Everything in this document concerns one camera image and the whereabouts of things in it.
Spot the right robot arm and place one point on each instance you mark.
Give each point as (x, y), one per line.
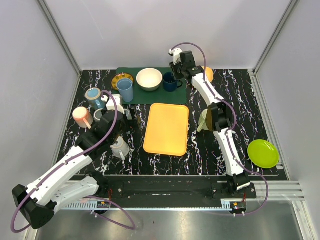
(220, 117)

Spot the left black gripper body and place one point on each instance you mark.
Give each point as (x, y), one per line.
(133, 115)

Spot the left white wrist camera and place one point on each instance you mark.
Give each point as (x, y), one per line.
(110, 105)

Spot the pale green mug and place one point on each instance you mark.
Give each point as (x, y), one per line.
(202, 126)

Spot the pink mug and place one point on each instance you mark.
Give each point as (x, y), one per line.
(82, 117)

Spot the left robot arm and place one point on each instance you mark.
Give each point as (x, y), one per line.
(40, 200)

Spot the yellow patterned saucer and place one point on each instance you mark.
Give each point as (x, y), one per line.
(120, 76)

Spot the blue butterfly mug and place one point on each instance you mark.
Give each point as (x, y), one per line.
(93, 96)

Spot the yellow plastic tray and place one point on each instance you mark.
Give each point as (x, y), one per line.
(167, 130)

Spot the light blue mug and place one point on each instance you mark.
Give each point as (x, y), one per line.
(120, 149)

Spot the yellow square bowl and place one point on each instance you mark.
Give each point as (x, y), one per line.
(209, 73)

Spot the white bowl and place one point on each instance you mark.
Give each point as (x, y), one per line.
(149, 79)

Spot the navy blue mug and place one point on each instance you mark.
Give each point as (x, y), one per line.
(170, 84)

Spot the light blue plastic cup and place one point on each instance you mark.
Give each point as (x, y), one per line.
(125, 88)

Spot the grey white-inside mug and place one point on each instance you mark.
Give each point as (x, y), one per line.
(128, 114)

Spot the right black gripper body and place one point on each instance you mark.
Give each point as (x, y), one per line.
(178, 69)

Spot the dark grey mug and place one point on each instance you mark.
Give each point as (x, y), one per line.
(98, 115)

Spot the dark green mat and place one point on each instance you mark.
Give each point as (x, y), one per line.
(142, 97)

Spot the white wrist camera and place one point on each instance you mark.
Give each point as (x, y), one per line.
(110, 105)
(176, 54)

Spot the lime green plate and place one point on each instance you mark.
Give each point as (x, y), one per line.
(263, 154)

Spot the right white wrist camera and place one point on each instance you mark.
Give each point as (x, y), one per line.
(176, 54)

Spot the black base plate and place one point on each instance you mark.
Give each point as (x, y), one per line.
(173, 192)

